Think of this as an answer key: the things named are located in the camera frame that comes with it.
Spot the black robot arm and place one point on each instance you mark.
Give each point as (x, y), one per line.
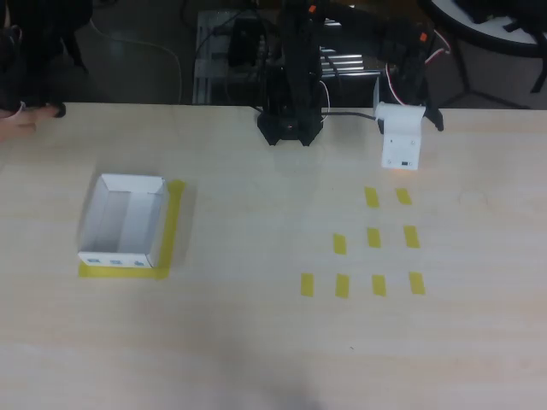
(299, 64)

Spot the white cardboard box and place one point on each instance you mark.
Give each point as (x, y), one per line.
(124, 213)

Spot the bare person hand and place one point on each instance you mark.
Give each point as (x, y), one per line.
(21, 126)

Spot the metal rack with rails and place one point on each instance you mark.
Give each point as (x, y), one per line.
(346, 60)

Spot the short yellow tape strip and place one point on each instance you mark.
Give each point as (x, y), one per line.
(374, 237)
(372, 197)
(342, 285)
(339, 244)
(307, 285)
(404, 196)
(416, 283)
(411, 237)
(379, 285)

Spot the round white table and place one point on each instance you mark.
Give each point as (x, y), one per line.
(491, 30)

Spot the black power adapter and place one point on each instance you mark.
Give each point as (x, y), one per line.
(243, 42)

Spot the long yellow tape strip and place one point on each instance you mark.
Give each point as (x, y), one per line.
(124, 273)
(173, 213)

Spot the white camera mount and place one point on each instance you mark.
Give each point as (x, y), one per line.
(399, 141)

